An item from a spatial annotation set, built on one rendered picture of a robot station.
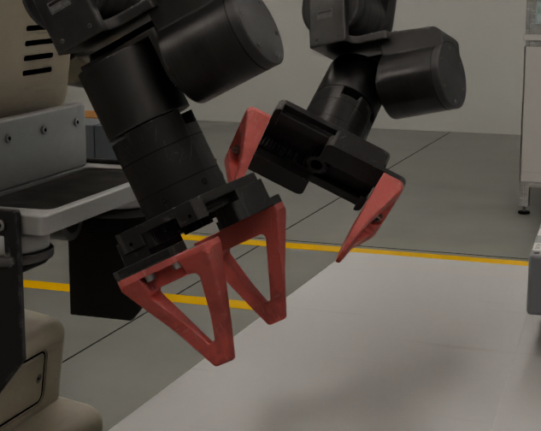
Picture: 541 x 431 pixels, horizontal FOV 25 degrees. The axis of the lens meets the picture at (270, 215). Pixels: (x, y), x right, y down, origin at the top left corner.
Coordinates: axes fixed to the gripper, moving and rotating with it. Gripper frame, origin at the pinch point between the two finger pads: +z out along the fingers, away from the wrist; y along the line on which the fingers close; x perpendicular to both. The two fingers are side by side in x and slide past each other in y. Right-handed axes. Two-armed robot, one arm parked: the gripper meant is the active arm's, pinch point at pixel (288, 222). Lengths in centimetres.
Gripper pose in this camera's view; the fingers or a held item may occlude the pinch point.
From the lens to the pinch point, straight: 97.8
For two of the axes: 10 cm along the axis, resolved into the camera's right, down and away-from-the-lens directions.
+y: 8.9, 4.5, 0.0
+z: -3.3, 6.5, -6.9
